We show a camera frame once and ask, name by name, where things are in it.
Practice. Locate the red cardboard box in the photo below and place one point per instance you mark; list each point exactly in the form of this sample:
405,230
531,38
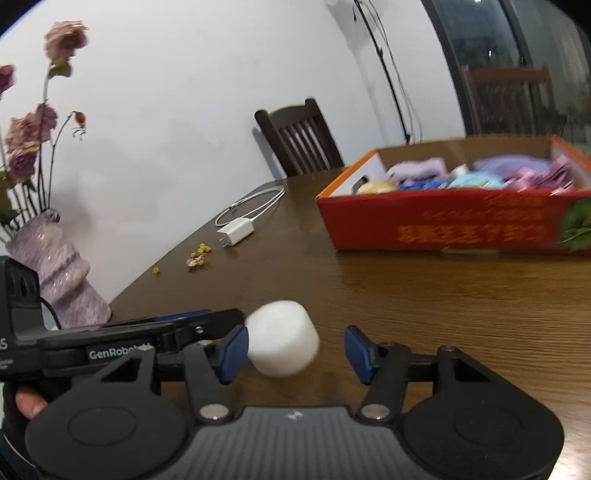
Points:
438,221

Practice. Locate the purple ceramic vase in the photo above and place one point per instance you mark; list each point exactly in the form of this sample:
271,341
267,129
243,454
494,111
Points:
60,277

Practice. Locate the white foam cylinder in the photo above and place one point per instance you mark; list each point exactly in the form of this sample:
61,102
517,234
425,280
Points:
284,337

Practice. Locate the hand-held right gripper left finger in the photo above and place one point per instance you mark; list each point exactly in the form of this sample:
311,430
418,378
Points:
233,353

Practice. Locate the lavender printed cloth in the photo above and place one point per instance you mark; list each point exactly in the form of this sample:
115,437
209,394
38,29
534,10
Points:
418,168

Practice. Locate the pink soft cloth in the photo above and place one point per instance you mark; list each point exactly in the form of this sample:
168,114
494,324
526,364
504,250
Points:
549,177

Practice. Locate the dried pink flowers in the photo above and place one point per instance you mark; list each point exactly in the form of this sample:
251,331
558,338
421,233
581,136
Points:
34,127

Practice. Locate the dark blue soft item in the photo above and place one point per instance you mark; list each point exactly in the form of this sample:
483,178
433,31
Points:
425,183

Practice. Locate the purple folded cloth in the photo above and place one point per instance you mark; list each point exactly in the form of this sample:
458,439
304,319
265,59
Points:
512,165

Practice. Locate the white charger plug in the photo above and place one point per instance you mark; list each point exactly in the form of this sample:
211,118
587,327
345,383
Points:
236,232

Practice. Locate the yellow soft item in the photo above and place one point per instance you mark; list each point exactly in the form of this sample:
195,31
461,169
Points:
376,187

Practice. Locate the small white soft item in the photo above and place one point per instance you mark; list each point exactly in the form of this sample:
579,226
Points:
460,170

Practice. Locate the dark wooden chair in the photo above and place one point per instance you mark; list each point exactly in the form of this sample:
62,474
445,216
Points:
304,138

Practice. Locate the fallen flower petals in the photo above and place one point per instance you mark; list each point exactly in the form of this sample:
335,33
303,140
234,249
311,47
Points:
198,256

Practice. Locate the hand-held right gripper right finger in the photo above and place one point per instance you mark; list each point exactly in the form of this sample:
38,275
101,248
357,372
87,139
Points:
358,353

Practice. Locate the person's left hand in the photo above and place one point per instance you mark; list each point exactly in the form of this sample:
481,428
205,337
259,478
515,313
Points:
30,402

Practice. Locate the glass sliding door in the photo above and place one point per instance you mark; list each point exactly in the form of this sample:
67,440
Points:
498,41

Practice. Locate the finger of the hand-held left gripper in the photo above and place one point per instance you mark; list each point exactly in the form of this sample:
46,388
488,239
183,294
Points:
115,344
157,318

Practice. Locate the light blue soft toy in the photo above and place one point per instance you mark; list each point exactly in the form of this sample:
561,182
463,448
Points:
480,181

